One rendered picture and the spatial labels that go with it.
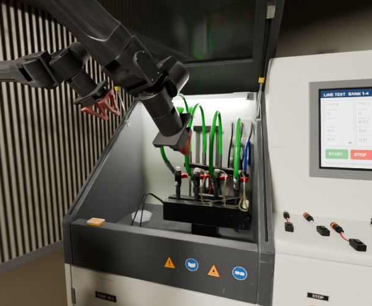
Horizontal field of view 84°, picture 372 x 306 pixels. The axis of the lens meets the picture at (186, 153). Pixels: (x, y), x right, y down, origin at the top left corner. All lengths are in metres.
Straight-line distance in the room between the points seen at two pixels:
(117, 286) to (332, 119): 0.93
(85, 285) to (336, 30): 3.25
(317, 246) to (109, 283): 0.65
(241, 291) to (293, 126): 0.57
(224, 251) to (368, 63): 0.80
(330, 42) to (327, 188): 2.53
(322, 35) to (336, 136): 2.46
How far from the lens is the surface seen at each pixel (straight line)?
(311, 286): 0.71
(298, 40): 3.31
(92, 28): 0.38
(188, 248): 0.67
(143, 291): 0.82
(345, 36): 3.23
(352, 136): 0.91
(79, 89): 0.65
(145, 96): 0.42
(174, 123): 0.45
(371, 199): 0.92
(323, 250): 0.66
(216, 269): 0.69
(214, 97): 1.08
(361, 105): 0.94
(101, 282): 0.89
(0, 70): 0.79
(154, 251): 0.72
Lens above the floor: 1.28
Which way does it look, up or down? 7 degrees down
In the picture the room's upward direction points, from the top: straight up
